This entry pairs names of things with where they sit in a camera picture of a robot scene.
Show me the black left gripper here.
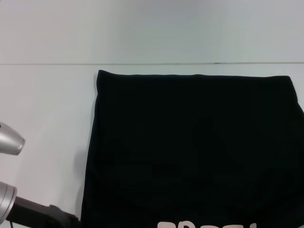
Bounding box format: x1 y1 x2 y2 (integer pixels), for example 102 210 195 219
6 196 83 228

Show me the black t-shirt with white print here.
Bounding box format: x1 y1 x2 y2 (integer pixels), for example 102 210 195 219
80 69 304 228

